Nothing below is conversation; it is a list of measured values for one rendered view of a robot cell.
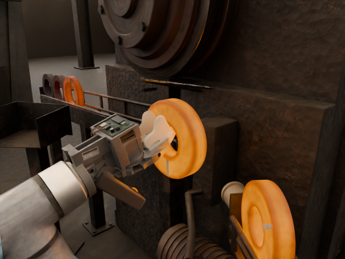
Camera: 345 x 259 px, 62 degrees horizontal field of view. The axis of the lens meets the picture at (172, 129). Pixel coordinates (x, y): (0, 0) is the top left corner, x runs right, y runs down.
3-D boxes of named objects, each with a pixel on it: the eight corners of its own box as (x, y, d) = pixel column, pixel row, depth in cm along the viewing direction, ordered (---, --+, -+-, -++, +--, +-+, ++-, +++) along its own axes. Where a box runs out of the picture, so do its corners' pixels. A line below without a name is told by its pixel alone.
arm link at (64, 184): (70, 224, 42) (51, 199, 48) (97, 205, 45) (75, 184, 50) (49, 187, 38) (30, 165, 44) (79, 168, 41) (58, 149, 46)
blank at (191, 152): (153, 95, 62) (140, 97, 60) (206, 102, 50) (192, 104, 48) (157, 163, 66) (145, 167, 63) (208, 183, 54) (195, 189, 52)
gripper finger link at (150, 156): (173, 141, 51) (133, 168, 46) (174, 148, 51) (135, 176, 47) (156, 133, 54) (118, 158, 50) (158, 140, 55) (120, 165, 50)
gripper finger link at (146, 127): (171, 102, 54) (132, 125, 49) (177, 128, 57) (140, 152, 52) (161, 98, 56) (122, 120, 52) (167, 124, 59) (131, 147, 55)
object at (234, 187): (245, 203, 69) (246, 180, 67) (260, 224, 60) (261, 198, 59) (220, 205, 68) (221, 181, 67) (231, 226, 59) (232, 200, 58)
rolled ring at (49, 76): (50, 73, 165) (55, 72, 167) (40, 73, 179) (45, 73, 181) (55, 105, 170) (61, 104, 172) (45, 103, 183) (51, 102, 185)
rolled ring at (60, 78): (61, 75, 151) (68, 74, 153) (50, 74, 165) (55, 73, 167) (67, 110, 156) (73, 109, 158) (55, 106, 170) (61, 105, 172)
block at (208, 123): (215, 185, 91) (219, 112, 83) (235, 196, 85) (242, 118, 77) (190, 197, 85) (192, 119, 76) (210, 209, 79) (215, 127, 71)
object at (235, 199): (262, 238, 61) (265, 191, 58) (263, 240, 60) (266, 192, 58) (227, 240, 60) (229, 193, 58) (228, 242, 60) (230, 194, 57)
